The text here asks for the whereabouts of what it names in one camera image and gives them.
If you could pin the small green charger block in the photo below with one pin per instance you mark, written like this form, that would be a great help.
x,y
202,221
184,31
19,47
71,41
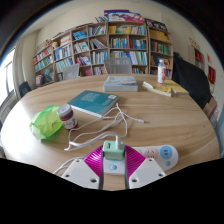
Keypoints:
x,y
112,150

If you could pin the grey book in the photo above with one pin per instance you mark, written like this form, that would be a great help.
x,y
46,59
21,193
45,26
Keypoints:
x,y
120,83

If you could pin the flat yellow book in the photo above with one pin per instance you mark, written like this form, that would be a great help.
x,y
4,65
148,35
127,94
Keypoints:
x,y
178,88

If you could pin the black cloth cover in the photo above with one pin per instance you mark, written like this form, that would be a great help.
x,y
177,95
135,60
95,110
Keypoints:
x,y
193,80

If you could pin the cream and yellow book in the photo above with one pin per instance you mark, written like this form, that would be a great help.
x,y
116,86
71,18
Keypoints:
x,y
156,88

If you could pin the green plastic bag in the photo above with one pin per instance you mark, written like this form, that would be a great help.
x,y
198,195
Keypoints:
x,y
46,123

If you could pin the white power strip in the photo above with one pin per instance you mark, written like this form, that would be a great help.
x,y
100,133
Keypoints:
x,y
160,154

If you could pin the cardboard box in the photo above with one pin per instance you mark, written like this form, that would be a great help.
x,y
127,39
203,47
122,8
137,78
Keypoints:
x,y
210,108

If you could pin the wooden bookshelf unit with books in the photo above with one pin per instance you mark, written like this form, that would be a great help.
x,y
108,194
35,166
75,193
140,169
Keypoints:
x,y
100,46

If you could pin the clear bottle with red label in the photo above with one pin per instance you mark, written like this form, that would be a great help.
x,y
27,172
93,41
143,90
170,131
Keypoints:
x,y
161,72

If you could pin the teal book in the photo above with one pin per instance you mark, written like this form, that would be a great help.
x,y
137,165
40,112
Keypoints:
x,y
91,101

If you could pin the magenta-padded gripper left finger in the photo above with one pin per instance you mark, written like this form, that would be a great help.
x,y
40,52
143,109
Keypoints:
x,y
80,171

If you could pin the small jar with red label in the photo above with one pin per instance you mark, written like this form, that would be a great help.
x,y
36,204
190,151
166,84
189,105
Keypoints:
x,y
68,117

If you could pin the grey mesh chair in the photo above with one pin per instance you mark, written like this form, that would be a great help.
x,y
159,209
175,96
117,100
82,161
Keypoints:
x,y
118,66

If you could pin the dark blue chair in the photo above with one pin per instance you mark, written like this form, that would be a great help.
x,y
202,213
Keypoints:
x,y
24,88

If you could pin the red wall poster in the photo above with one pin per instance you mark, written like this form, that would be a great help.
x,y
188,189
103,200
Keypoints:
x,y
211,74

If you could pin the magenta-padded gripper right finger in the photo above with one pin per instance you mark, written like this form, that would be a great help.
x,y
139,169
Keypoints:
x,y
146,171

